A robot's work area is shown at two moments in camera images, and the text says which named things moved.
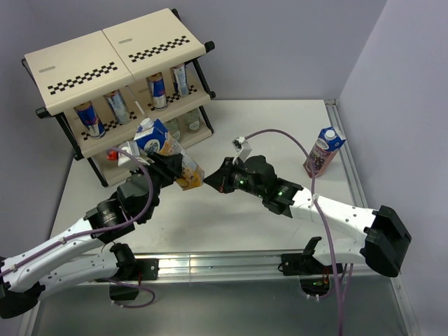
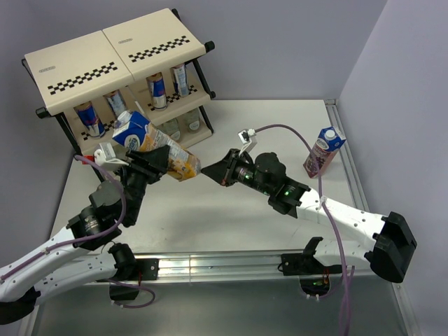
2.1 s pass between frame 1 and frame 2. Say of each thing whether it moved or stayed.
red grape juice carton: stayed
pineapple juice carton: moved
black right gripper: moved
